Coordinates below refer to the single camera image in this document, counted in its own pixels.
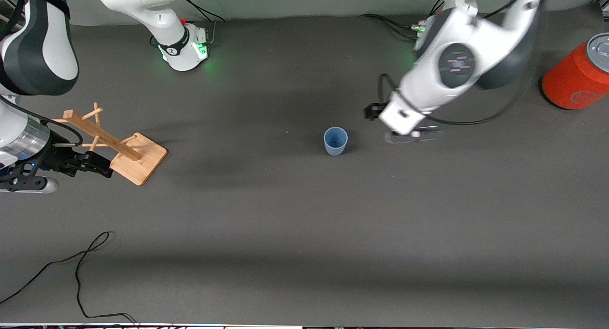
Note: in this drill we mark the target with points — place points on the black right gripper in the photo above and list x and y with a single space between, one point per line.
56 159

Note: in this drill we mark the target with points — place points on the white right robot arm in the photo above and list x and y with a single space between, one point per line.
43 48

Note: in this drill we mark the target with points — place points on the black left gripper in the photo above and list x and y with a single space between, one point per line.
372 111

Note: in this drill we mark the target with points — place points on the wooden mug tree stand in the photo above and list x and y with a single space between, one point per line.
138 162

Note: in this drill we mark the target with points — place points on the light blue plastic cup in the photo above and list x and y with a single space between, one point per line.
335 146

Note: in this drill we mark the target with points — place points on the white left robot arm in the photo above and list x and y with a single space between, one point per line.
456 67

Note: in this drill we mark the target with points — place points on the orange can with silver lid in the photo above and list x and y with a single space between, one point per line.
575 77

